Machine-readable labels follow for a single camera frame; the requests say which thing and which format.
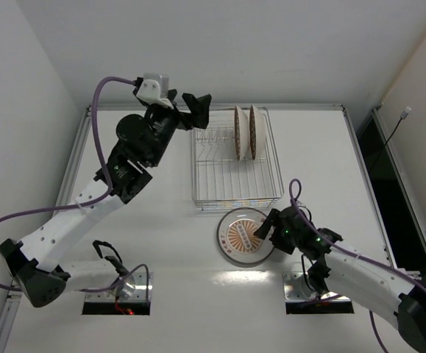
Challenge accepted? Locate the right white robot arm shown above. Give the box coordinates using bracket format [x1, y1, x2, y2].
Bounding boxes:
[255, 207, 426, 352]

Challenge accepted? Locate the orange sunburst plate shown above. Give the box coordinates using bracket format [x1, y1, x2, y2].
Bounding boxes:
[216, 207, 274, 267]

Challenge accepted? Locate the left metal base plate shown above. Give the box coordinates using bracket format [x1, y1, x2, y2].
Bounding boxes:
[84, 273, 153, 304]

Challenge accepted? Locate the metal base plate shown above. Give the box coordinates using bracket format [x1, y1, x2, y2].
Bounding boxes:
[84, 273, 153, 304]
[282, 271, 351, 304]

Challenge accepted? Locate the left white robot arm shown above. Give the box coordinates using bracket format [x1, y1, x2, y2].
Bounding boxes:
[0, 93, 212, 307]

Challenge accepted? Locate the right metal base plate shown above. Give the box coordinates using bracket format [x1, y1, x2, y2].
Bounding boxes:
[282, 271, 351, 304]

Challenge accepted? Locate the black wall cable with plug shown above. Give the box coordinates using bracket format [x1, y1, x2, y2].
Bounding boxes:
[363, 106, 412, 174]

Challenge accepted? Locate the floral brown-rim plate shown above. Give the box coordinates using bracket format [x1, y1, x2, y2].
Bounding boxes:
[249, 105, 266, 160]
[234, 106, 250, 160]

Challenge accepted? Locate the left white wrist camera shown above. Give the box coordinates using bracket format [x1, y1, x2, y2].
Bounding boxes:
[135, 73, 173, 109]

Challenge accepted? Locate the wire dish rack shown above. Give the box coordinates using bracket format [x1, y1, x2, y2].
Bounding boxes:
[190, 106, 284, 211]

